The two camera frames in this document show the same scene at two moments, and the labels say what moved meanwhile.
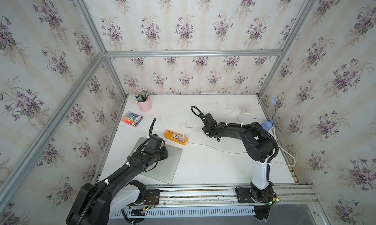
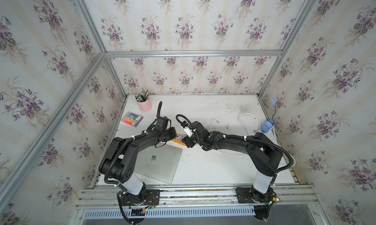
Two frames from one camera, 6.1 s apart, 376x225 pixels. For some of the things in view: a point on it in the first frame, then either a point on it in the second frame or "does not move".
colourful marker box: (131, 119) does not move
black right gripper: (204, 131) to (186, 140)
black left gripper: (165, 154) to (173, 134)
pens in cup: (143, 97) does not move
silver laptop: (165, 170) does not move
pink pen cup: (145, 106) does not move
